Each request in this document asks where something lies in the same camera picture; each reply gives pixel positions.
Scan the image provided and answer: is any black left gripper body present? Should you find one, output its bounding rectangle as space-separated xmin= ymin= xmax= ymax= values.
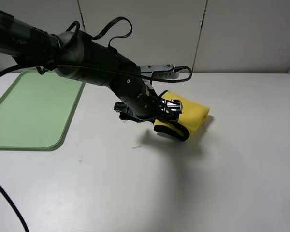
xmin=114 ymin=85 xmax=183 ymax=122

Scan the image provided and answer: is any yellow towel with black trim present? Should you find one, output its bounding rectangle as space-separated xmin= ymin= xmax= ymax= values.
xmin=154 ymin=90 xmax=210 ymax=141

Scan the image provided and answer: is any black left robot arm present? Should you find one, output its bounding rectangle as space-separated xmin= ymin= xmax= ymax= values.
xmin=0 ymin=10 xmax=183 ymax=123

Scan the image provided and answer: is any light green plastic tray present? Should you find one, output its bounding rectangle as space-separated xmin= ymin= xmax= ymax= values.
xmin=0 ymin=70 xmax=85 ymax=151

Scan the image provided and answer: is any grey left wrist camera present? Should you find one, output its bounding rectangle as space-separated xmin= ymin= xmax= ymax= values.
xmin=139 ymin=64 xmax=180 ymax=80

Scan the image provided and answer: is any black left camera cable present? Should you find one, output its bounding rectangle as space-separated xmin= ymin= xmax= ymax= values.
xmin=0 ymin=16 xmax=193 ymax=232

